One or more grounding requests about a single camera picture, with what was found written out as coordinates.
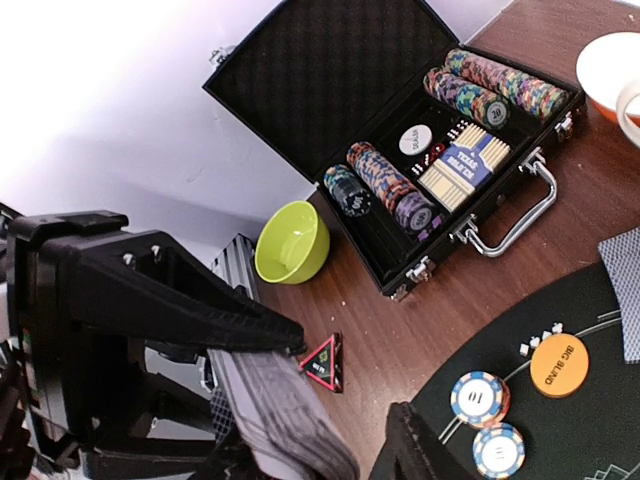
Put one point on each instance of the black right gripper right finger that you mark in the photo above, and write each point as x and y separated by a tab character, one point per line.
416	451

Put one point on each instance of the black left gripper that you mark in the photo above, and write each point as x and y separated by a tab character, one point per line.
85	297

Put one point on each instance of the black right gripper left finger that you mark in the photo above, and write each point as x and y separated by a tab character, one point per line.
231	459

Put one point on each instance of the blue white poker chip stack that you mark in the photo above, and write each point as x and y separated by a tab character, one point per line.
480	399

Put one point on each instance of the dark white poker chip stack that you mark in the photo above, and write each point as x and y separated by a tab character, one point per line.
498	451

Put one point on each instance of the orange big blind button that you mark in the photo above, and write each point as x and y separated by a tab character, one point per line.
560	365

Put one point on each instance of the blue card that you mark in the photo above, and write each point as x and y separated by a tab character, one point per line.
620	256

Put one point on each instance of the texas holdem card box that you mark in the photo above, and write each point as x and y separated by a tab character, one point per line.
469	162

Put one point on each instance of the red black triangle token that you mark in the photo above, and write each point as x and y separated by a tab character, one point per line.
324	364

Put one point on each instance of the lime green bowl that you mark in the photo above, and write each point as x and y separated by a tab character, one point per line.
293	245

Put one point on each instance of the round black poker mat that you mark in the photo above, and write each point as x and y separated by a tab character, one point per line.
591	433

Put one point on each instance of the chip row in case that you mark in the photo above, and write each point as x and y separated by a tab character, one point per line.
415	213
350	193
532	94
471	100

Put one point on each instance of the black poker chip case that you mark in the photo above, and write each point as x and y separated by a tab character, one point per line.
315	77

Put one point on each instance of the white dealer button in case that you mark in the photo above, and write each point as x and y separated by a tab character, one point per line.
415	140

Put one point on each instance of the white saucer orange base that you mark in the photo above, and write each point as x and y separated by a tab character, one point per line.
605	66

